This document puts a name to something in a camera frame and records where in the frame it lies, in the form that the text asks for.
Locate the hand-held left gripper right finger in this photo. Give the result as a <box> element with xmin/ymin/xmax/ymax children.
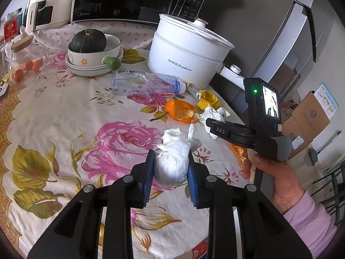
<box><xmin>187</xmin><ymin>151</ymin><xmax>313</xmax><ymax>259</ymax></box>

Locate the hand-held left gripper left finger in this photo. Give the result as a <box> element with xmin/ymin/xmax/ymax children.
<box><xmin>27</xmin><ymin>149</ymin><xmax>157</xmax><ymax>259</ymax></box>

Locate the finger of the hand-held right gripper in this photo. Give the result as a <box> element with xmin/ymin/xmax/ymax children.
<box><xmin>205</xmin><ymin>118</ymin><xmax>255</xmax><ymax>149</ymax></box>

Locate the white tissue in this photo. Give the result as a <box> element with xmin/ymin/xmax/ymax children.
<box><xmin>199</xmin><ymin>106</ymin><xmax>231</xmax><ymax>141</ymax></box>

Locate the white tissue ball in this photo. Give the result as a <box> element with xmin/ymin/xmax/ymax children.
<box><xmin>154</xmin><ymin>124</ymin><xmax>202</xmax><ymax>185</ymax></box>

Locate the person's right forearm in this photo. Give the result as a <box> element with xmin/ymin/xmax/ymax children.
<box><xmin>283</xmin><ymin>190</ymin><xmax>340</xmax><ymax>259</ymax></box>

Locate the person's right hand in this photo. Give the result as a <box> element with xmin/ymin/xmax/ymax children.
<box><xmin>238</xmin><ymin>148</ymin><xmax>306</xmax><ymax>215</ymax></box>

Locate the shiny orange wrapper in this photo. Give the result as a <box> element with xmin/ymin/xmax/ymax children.
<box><xmin>228</xmin><ymin>140</ymin><xmax>247</xmax><ymax>168</ymax></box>

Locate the cardboard box with white label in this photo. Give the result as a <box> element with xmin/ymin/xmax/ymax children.
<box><xmin>282</xmin><ymin>116</ymin><xmax>316</xmax><ymax>157</ymax></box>

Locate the yellow wrapper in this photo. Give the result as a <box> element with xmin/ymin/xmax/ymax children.
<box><xmin>197</xmin><ymin>89</ymin><xmax>220</xmax><ymax>110</ymax></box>

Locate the plain cardboard box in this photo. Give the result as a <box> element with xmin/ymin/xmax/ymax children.
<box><xmin>292</xmin><ymin>90</ymin><xmax>331</xmax><ymax>138</ymax></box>

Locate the clear plastic wrapper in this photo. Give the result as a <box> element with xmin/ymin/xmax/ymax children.
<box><xmin>187</xmin><ymin>84</ymin><xmax>202</xmax><ymax>99</ymax></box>

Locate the orange peel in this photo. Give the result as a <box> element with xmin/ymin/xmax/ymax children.
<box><xmin>165</xmin><ymin>98</ymin><xmax>200</xmax><ymax>123</ymax></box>

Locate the red instant noodle cup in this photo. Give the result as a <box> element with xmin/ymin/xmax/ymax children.
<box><xmin>186</xmin><ymin>241</ymin><xmax>210</xmax><ymax>259</ymax></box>

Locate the blue and white leaflet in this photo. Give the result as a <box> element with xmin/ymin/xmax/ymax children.
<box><xmin>314</xmin><ymin>82</ymin><xmax>339</xmax><ymax>111</ymax></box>

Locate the white electric cooking pot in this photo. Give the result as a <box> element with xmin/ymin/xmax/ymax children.
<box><xmin>147</xmin><ymin>13</ymin><xmax>244</xmax><ymax>92</ymax></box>

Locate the clear plastic bottle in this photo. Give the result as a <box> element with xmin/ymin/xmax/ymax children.
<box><xmin>111</xmin><ymin>69</ymin><xmax>187</xmax><ymax>98</ymax></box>

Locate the floral tablecloth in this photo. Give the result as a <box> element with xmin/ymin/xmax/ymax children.
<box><xmin>0</xmin><ymin>49</ymin><xmax>256</xmax><ymax>259</ymax></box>

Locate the grey refrigerator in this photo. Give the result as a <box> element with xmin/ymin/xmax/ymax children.
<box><xmin>237</xmin><ymin>0</ymin><xmax>345</xmax><ymax>114</ymax></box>

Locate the white plate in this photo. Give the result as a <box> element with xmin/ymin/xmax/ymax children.
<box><xmin>65</xmin><ymin>48</ymin><xmax>124</xmax><ymax>73</ymax></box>
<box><xmin>67</xmin><ymin>51</ymin><xmax>124</xmax><ymax>76</ymax></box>

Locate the dark green squash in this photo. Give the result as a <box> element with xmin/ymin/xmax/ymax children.
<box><xmin>69</xmin><ymin>29</ymin><xmax>108</xmax><ymax>54</ymax></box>

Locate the black microwave oven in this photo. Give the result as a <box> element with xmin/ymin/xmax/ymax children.
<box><xmin>71</xmin><ymin>0</ymin><xmax>212</xmax><ymax>25</ymax></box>

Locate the glass jar with wooden lid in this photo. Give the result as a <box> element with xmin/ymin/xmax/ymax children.
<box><xmin>2</xmin><ymin>30</ymin><xmax>49</xmax><ymax>83</ymax></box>

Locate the white bowl with green handle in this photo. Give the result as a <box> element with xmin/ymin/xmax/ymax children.
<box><xmin>67</xmin><ymin>34</ymin><xmax>122</xmax><ymax>71</ymax></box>

